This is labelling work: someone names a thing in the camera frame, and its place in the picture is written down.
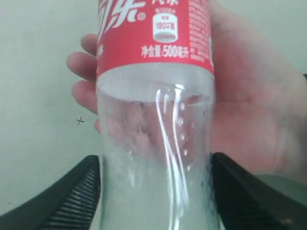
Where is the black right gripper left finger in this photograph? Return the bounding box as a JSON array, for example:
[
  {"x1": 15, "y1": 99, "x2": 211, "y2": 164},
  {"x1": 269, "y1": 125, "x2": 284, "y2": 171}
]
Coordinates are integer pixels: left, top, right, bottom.
[{"x1": 0, "y1": 155, "x2": 101, "y2": 230}]

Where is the red label clear cola bottle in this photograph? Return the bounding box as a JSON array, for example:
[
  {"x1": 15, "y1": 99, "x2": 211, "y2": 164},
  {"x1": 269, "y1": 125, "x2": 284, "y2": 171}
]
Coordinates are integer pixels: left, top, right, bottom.
[{"x1": 96, "y1": 0, "x2": 220, "y2": 230}]

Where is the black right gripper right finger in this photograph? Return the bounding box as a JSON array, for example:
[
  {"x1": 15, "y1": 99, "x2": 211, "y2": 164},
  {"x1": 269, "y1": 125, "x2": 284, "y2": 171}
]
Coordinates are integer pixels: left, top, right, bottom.
[{"x1": 210, "y1": 152, "x2": 307, "y2": 230}]

